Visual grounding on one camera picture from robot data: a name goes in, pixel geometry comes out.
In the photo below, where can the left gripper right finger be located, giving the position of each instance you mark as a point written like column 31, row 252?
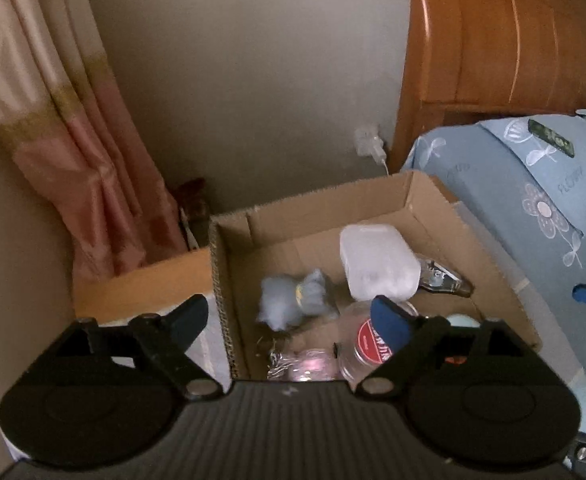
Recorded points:
column 396, row 376

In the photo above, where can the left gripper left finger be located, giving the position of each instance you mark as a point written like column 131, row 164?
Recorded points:
column 164, row 341

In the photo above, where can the light blue oval case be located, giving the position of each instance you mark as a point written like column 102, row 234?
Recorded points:
column 462, row 320

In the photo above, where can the white plastic box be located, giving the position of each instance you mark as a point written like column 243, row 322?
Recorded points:
column 378, row 261

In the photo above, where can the pink keychain charm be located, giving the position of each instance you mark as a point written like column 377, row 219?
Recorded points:
column 311, row 365

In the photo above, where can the grey hippo figurine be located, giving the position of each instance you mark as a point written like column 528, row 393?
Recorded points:
column 286, row 302

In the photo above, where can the clear jar red lid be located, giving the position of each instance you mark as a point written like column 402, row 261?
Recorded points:
column 370, row 332

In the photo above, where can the blue floral pillow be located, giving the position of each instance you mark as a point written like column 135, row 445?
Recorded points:
column 561, row 177

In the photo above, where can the brown cardboard box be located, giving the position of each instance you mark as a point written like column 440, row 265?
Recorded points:
column 302, row 233

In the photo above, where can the dark remote control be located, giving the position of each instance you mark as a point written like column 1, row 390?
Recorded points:
column 551, row 137

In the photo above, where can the blue bed sheet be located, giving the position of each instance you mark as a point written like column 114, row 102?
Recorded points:
column 495, row 186

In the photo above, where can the wooden headboard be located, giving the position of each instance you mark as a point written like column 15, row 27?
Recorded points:
column 467, row 60

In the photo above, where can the striped pink curtain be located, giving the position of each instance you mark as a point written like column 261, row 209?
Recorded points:
column 68, row 129

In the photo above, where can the white wall charger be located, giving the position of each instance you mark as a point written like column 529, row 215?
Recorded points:
column 369, row 144

